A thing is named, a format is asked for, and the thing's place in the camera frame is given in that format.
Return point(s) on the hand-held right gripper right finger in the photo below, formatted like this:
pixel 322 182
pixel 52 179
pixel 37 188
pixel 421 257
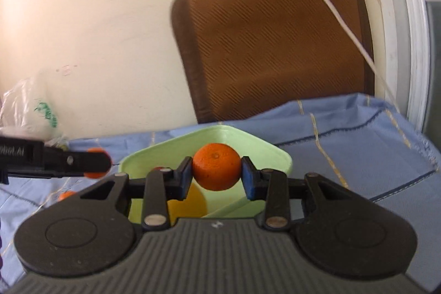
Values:
pixel 248 181

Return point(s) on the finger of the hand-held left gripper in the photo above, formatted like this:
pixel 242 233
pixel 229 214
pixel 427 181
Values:
pixel 82 163

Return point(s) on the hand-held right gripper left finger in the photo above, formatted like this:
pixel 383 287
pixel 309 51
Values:
pixel 186 178

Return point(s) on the orange mandarin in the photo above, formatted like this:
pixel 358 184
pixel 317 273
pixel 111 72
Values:
pixel 216 166
pixel 67 196
pixel 93 175

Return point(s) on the light green plastic basket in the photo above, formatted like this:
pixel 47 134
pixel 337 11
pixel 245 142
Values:
pixel 227 136

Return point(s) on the large yellow citrus fruit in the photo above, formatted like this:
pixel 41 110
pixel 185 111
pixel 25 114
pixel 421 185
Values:
pixel 196 205

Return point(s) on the small red fruit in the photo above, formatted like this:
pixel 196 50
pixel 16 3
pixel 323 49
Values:
pixel 158 168

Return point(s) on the clear plastic bag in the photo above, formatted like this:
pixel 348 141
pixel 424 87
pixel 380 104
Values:
pixel 31 108

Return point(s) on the blue checked tablecloth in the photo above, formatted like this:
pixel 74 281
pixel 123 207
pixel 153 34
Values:
pixel 344 149

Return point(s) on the brown chair back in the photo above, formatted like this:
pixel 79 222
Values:
pixel 275 46

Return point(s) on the white window frame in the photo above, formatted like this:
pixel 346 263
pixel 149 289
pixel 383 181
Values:
pixel 410 39

